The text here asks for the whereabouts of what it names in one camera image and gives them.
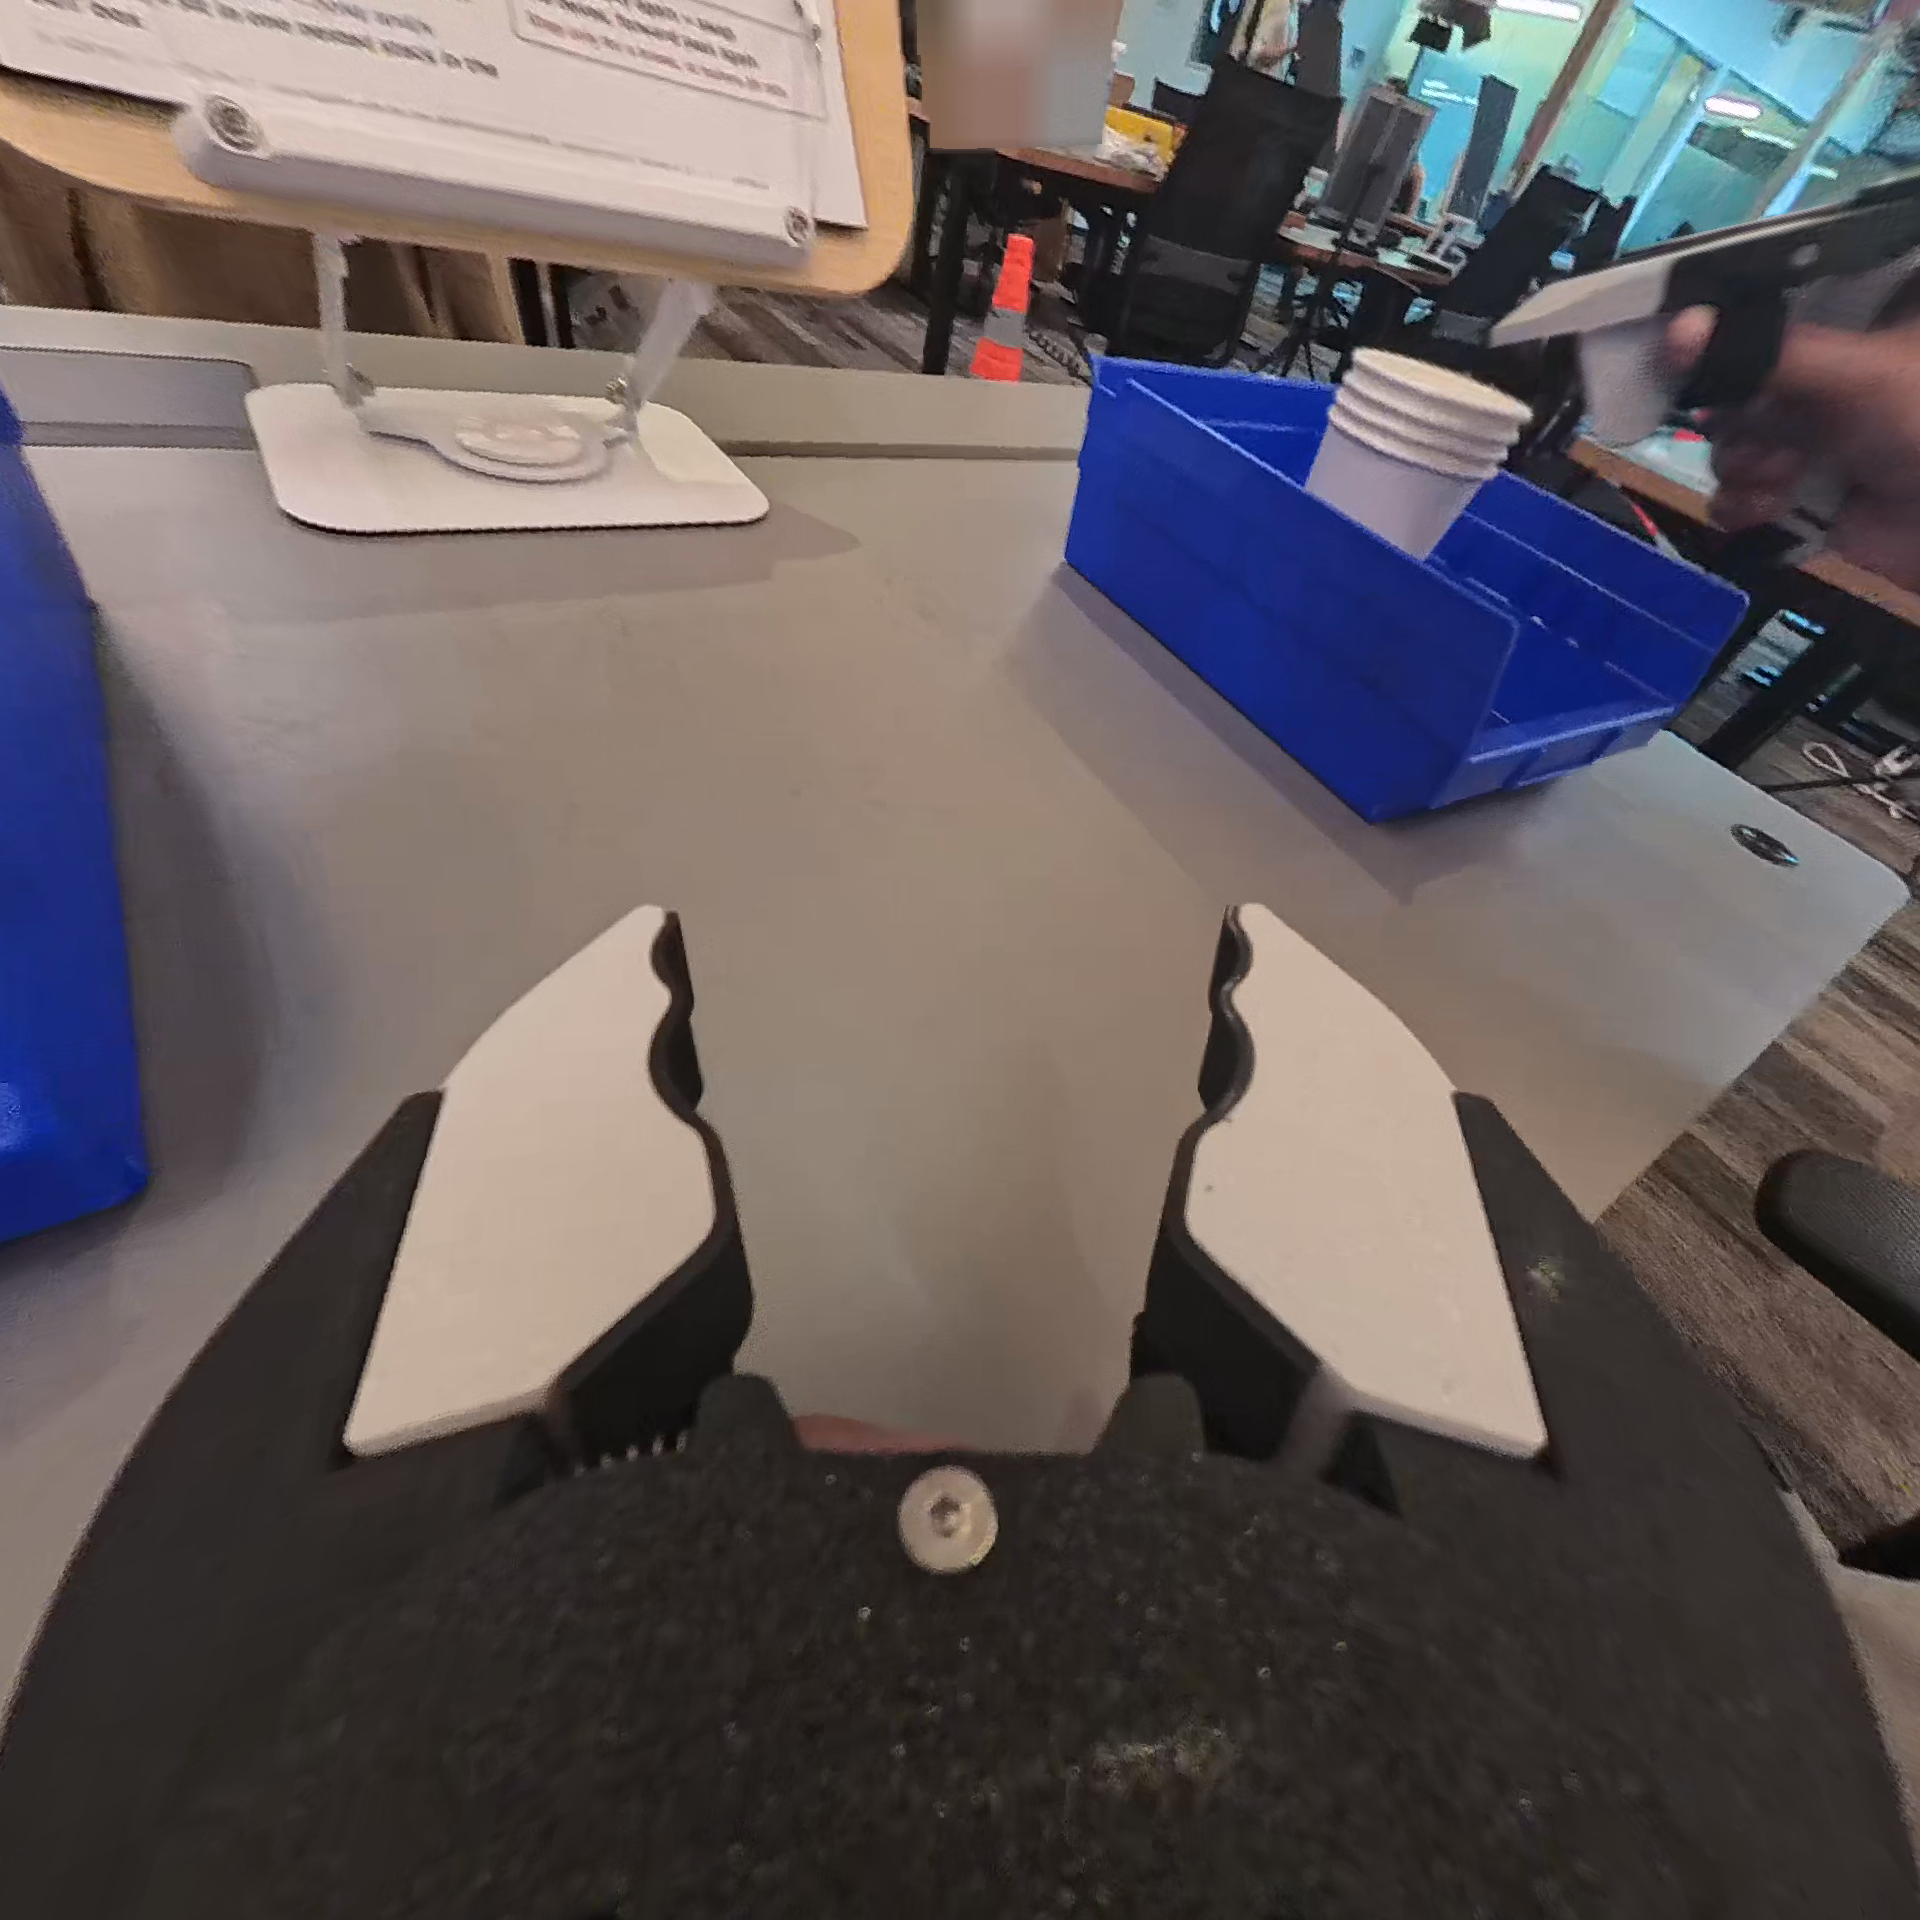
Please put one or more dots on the person's right hand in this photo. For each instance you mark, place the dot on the person's right hand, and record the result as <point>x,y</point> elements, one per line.
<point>1845,438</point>

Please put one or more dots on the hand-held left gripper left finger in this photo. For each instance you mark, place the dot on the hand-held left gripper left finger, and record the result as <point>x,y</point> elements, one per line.
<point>520,1231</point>

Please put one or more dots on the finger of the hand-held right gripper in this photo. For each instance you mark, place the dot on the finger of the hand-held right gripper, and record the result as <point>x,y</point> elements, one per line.
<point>1606,307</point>

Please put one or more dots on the black office chair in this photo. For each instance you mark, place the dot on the black office chair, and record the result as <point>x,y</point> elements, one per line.
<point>1845,1213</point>

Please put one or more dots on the blue plastic bin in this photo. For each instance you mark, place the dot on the blue plastic bin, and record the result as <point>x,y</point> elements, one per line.
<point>1276,631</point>
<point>64,896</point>

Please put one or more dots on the stack of nested white cups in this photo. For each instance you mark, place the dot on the stack of nested white cups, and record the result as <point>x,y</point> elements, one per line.
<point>1399,483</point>

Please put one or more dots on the wooden display board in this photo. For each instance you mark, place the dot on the wooden display board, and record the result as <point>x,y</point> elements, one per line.
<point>874,150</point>

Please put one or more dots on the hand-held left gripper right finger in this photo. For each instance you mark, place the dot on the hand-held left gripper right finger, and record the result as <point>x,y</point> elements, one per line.
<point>1349,1231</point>

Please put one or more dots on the white document stand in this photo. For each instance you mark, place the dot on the white document stand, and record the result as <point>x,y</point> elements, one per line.
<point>379,483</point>

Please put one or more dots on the printed instruction sheet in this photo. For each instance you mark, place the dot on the printed instruction sheet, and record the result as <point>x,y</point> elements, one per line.
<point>452,61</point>

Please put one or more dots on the orange traffic cone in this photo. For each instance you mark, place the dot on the orange traffic cone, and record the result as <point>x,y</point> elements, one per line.
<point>1006,335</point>

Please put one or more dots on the black mesh chair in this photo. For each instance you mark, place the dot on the black mesh chair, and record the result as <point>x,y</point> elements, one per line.
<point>1232,192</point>

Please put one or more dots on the metal table grommet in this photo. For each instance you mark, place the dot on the metal table grommet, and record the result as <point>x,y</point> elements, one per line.
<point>1763,842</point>

